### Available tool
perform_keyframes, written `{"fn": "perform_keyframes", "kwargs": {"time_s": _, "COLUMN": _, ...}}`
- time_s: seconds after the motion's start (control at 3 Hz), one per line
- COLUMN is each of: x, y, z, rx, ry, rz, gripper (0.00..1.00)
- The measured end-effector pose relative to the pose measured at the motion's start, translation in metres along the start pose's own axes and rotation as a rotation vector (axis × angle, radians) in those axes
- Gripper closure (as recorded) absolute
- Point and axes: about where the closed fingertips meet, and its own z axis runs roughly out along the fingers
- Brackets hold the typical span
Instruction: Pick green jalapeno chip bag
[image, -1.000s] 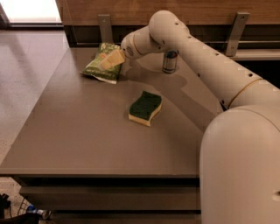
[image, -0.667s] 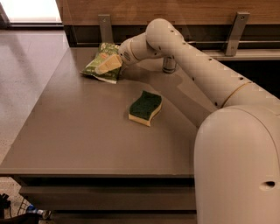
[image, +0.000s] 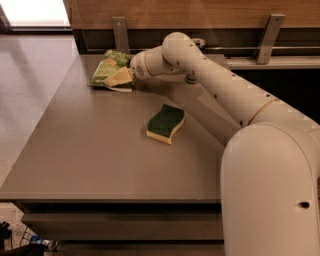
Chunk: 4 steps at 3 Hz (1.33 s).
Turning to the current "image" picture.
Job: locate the left metal wall bracket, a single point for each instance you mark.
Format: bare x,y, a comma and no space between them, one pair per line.
120,33

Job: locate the horizontal metal rail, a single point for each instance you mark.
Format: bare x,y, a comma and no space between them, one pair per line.
278,50

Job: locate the black wire object on floor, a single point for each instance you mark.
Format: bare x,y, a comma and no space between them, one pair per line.
6,244

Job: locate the right metal wall bracket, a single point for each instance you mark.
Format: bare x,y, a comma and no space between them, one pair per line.
269,37

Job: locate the grey drawer cabinet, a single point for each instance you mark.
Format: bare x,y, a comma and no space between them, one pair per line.
90,178

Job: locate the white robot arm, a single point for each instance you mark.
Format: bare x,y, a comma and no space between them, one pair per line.
269,168

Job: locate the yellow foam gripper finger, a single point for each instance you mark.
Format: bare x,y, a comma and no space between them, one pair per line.
121,76

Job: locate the green jalapeno chip bag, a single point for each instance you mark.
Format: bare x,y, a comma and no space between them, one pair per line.
110,63

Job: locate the green yellow sponge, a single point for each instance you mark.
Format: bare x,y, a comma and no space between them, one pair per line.
165,124

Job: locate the plastic bottle on floor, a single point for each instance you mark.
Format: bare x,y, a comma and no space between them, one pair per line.
50,245

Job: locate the metal wall bracket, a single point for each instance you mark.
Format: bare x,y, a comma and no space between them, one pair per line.
269,37
120,33

